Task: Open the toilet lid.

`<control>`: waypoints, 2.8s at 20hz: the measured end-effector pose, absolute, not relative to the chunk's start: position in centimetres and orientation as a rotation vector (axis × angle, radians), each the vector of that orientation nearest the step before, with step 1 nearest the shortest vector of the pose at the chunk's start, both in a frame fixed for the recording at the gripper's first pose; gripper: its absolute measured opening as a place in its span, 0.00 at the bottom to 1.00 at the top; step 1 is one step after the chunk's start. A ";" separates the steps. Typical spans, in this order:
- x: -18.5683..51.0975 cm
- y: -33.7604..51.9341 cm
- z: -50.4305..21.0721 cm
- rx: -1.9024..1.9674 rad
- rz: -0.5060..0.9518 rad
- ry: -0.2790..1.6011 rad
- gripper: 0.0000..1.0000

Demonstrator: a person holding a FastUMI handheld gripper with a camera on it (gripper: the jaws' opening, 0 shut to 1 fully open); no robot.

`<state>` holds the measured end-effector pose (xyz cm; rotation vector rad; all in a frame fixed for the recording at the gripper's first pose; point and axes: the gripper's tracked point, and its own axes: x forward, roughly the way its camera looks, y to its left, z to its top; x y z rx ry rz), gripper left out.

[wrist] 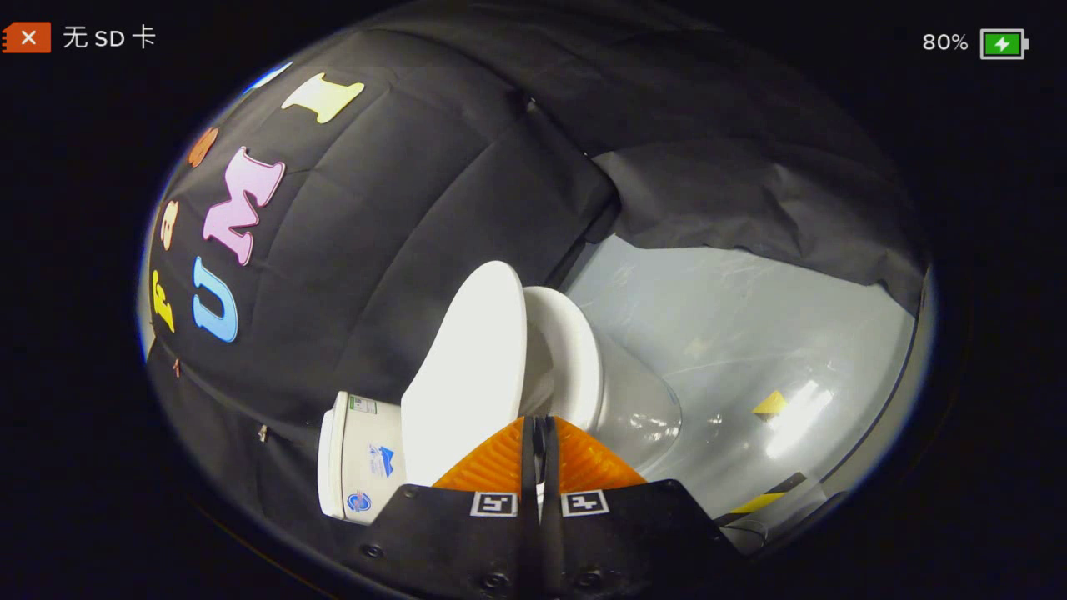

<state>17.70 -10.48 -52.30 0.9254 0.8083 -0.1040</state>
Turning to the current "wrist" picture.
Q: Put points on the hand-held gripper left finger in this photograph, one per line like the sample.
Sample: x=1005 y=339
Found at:
x=467 y=533

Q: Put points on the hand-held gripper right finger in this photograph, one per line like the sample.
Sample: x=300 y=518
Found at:
x=617 y=533

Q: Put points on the white toilet lid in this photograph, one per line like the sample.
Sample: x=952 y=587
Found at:
x=471 y=375

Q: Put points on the white ceramic toilet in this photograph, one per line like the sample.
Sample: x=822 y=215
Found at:
x=358 y=454

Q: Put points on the white toilet seat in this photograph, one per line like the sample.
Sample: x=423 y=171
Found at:
x=575 y=358

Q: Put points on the yellow black striped tape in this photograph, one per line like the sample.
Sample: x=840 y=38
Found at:
x=763 y=502

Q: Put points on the yellow floor tape piece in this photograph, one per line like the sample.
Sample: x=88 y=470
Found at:
x=770 y=403

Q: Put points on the black backdrop cloth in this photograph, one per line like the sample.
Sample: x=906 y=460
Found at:
x=400 y=208

